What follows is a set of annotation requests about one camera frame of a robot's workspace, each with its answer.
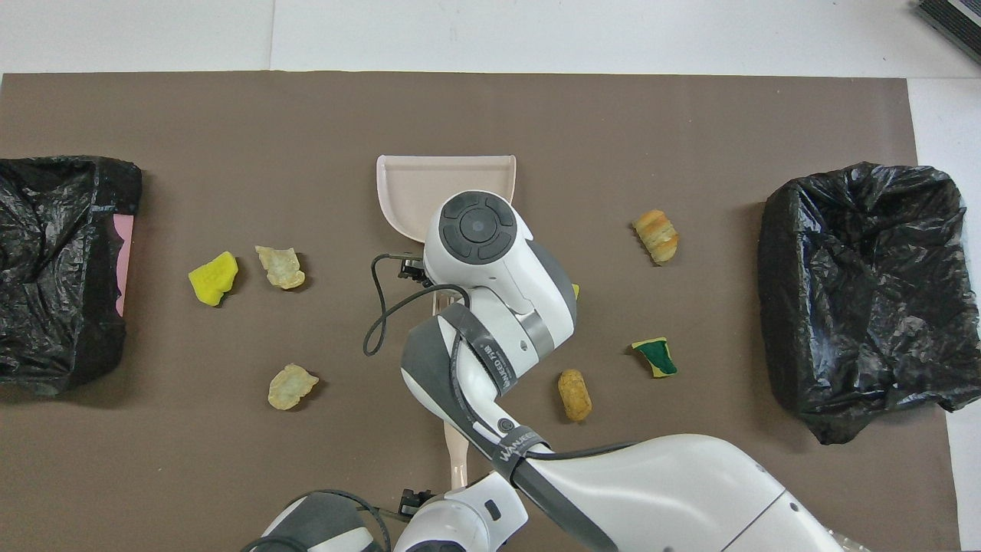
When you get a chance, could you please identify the beige hand brush black bristles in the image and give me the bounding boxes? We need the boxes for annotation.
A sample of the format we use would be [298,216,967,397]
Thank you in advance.
[443,418,470,491]

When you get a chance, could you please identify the beige plastic dustpan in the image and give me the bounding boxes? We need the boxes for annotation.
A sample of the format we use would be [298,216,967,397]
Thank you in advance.
[376,154,517,317]

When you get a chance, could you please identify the pale foam scrap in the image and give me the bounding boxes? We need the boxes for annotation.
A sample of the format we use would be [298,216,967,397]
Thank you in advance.
[267,363,320,412]
[254,245,307,291]

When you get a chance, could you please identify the brown oval nugget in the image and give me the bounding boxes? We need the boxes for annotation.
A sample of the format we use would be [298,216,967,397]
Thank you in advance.
[557,368,594,423]

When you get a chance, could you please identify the yellow sponge chunk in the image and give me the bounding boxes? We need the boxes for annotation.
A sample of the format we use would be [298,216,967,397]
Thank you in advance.
[188,251,239,307]

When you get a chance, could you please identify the striped orange bread piece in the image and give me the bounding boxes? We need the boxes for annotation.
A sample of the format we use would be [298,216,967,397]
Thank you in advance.
[632,209,681,266]

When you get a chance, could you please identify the green and yellow sponge piece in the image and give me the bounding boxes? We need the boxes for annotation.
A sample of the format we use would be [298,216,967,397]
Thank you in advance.
[631,337,679,380]

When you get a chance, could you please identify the pink plastic bin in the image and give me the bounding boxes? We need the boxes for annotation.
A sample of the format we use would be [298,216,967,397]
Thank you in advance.
[113,215,136,317]

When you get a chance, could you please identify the black trash bag over pink bin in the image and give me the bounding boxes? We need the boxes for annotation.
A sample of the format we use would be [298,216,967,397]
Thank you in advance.
[0,156,143,397]

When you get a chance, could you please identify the black trash bag bin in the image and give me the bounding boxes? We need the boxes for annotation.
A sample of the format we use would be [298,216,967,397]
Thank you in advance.
[757,162,981,445]

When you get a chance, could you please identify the brown table mat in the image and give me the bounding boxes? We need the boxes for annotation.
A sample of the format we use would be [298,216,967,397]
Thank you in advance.
[0,71,963,552]

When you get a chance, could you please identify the dark ribbed device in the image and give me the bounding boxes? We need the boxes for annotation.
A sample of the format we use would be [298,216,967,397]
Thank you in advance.
[916,0,981,66]

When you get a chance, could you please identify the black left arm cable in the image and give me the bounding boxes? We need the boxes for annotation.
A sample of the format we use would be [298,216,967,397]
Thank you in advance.
[244,489,393,552]

